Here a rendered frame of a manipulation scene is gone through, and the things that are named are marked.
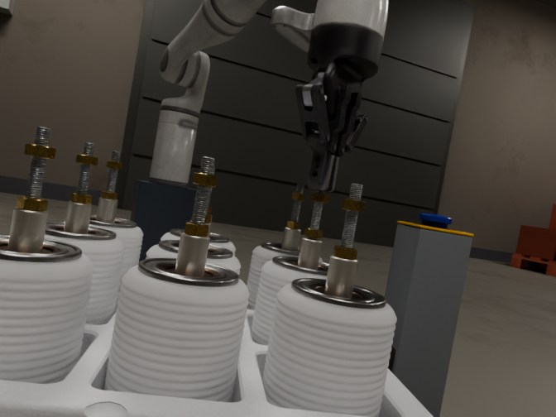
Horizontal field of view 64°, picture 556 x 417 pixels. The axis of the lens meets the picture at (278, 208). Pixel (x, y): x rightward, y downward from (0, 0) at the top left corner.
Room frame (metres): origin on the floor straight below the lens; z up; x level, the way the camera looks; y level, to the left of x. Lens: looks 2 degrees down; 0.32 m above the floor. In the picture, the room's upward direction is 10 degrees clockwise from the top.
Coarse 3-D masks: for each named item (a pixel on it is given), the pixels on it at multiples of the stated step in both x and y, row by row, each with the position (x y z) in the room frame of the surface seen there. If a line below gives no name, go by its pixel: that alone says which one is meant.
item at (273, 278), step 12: (264, 264) 0.47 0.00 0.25; (264, 276) 0.45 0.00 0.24; (276, 276) 0.43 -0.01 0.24; (288, 276) 0.43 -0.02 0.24; (300, 276) 0.43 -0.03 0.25; (312, 276) 0.43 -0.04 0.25; (324, 276) 0.43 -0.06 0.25; (264, 288) 0.45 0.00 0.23; (276, 288) 0.43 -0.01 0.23; (264, 300) 0.44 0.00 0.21; (264, 312) 0.44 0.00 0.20; (252, 324) 0.46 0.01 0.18; (264, 324) 0.44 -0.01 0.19; (252, 336) 0.45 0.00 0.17; (264, 336) 0.44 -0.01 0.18
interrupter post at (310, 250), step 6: (306, 240) 0.46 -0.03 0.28; (312, 240) 0.46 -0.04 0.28; (318, 240) 0.47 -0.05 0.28; (300, 246) 0.47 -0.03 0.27; (306, 246) 0.46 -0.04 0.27; (312, 246) 0.46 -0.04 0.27; (318, 246) 0.46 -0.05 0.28; (300, 252) 0.47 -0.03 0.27; (306, 252) 0.46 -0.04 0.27; (312, 252) 0.46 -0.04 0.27; (318, 252) 0.46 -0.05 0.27; (300, 258) 0.46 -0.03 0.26; (306, 258) 0.46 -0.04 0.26; (312, 258) 0.46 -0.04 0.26; (318, 258) 0.46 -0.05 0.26; (300, 264) 0.46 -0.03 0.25; (306, 264) 0.46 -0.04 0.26; (312, 264) 0.46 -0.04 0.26; (318, 264) 0.47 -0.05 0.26
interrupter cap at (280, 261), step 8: (280, 256) 0.49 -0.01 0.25; (288, 256) 0.50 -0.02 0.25; (280, 264) 0.45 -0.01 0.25; (288, 264) 0.44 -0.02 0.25; (296, 264) 0.48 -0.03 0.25; (320, 264) 0.49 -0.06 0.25; (328, 264) 0.49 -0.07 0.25; (304, 272) 0.43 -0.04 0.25; (312, 272) 0.43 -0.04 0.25; (320, 272) 0.43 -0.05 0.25
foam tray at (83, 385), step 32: (96, 352) 0.33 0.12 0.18; (256, 352) 0.39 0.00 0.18; (0, 384) 0.27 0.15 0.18; (32, 384) 0.27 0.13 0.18; (64, 384) 0.28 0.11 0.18; (96, 384) 0.31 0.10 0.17; (256, 384) 0.33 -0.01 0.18; (0, 416) 0.25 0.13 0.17; (32, 416) 0.25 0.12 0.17; (64, 416) 0.25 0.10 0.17; (96, 416) 0.26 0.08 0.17; (128, 416) 0.26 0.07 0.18; (160, 416) 0.26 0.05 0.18; (192, 416) 0.27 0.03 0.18; (224, 416) 0.27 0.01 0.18; (256, 416) 0.28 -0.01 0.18; (288, 416) 0.29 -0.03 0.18; (320, 416) 0.29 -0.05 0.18; (352, 416) 0.30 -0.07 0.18; (384, 416) 0.35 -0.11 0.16; (416, 416) 0.32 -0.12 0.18
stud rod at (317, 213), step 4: (316, 192) 0.47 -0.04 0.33; (320, 192) 0.47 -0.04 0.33; (316, 204) 0.47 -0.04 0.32; (320, 204) 0.47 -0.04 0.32; (316, 208) 0.47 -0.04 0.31; (320, 208) 0.47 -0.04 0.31; (316, 212) 0.47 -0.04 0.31; (320, 212) 0.47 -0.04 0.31; (312, 216) 0.47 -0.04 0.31; (316, 216) 0.47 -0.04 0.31; (312, 220) 0.47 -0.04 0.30; (316, 220) 0.47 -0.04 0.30; (312, 224) 0.47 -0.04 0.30; (316, 224) 0.47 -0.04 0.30; (312, 228) 0.47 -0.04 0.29; (316, 228) 0.47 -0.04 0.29; (316, 240) 0.47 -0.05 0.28
